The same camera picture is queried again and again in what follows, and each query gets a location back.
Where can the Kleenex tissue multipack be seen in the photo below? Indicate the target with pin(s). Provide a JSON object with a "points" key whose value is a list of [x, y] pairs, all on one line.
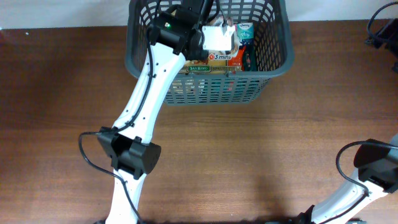
{"points": [[245, 33]]}

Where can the orange spaghetti packet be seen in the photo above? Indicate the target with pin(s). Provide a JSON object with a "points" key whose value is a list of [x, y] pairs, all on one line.
{"points": [[216, 63]]}

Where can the brown white pastry bag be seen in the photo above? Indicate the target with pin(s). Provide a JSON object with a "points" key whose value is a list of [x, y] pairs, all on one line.
{"points": [[226, 21]]}

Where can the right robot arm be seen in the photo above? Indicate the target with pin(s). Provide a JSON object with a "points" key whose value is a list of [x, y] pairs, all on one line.
{"points": [[350, 92]]}

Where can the grey plastic basket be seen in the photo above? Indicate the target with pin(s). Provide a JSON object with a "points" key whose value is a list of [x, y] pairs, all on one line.
{"points": [[273, 50]]}

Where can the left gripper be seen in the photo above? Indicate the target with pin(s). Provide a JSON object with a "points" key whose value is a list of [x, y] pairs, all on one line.
{"points": [[199, 53]]}

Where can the green coffee bag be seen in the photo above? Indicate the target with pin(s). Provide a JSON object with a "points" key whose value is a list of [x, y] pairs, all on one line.
{"points": [[249, 59]]}

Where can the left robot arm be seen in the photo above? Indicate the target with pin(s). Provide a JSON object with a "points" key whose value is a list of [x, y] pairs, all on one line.
{"points": [[172, 37]]}

